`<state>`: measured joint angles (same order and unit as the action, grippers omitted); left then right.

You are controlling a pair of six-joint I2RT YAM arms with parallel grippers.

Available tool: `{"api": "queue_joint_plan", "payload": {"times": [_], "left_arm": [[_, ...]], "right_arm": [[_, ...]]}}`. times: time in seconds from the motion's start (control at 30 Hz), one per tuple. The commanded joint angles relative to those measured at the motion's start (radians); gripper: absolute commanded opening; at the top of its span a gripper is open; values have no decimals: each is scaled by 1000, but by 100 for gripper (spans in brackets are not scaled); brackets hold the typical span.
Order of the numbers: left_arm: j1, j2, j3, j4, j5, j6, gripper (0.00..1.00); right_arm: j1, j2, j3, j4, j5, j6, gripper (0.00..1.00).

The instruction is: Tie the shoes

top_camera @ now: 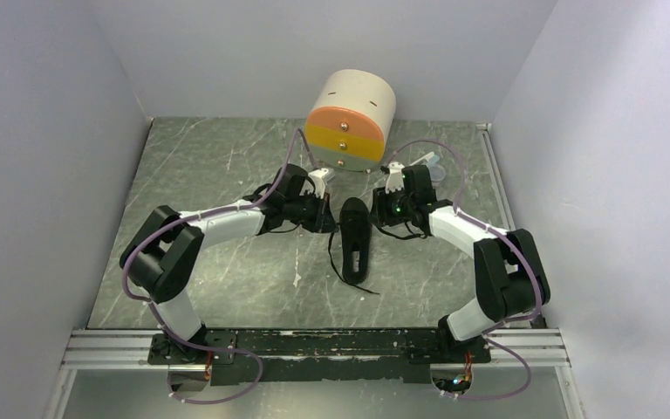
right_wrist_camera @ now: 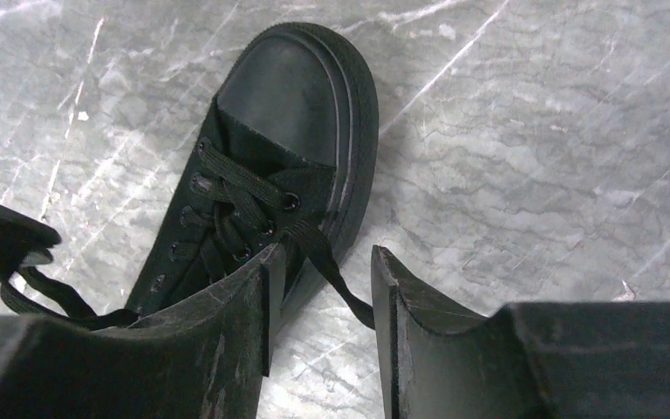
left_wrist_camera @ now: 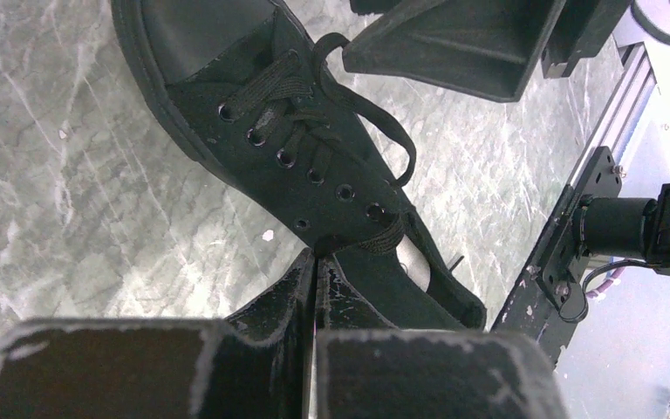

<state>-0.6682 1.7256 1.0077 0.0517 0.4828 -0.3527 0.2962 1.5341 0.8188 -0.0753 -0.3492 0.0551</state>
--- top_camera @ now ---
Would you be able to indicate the round cream drawer cabinet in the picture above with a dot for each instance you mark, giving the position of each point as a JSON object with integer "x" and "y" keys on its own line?
{"x": 349, "y": 124}

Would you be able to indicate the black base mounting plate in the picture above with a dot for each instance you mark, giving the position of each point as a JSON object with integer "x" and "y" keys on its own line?
{"x": 351, "y": 354}

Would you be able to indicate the black shoe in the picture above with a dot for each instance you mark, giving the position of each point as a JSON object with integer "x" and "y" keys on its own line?
{"x": 356, "y": 233}

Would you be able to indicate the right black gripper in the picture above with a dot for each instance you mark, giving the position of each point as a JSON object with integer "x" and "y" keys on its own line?
{"x": 379, "y": 214}

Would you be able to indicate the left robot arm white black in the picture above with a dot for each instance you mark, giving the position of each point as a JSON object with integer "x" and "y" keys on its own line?
{"x": 161, "y": 257}

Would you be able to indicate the aluminium frame rail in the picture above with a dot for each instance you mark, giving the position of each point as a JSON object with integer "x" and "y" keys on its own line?
{"x": 116, "y": 350}

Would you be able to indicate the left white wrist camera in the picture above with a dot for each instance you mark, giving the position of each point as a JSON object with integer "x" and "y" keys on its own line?
{"x": 319, "y": 180}

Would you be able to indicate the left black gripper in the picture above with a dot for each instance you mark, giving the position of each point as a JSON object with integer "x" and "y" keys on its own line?
{"x": 323, "y": 221}

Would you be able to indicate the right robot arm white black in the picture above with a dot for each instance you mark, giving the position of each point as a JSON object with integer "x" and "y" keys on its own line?
{"x": 510, "y": 284}

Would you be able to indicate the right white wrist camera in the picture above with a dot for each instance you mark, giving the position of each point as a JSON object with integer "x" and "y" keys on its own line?
{"x": 395, "y": 177}

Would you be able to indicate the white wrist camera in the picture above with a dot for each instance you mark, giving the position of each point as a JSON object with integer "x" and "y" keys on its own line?
{"x": 395, "y": 177}
{"x": 319, "y": 180}

